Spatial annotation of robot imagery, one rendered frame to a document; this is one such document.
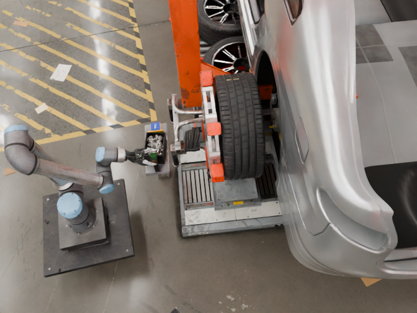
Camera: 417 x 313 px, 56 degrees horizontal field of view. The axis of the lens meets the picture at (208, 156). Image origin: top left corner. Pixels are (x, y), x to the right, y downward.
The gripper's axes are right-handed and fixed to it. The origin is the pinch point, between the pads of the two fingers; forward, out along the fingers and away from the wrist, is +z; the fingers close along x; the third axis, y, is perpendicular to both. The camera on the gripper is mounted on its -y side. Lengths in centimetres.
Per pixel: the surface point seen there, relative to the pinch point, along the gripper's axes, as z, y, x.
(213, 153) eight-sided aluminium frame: 22.4, 43.9, -5.7
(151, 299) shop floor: 8, -42, -93
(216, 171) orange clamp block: 26.2, 38.6, -15.4
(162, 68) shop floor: 40, -109, 115
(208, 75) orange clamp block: 23, 41, 43
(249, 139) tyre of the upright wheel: 38, 59, -1
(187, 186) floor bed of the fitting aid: 41, -52, -11
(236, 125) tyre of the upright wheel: 30, 59, 7
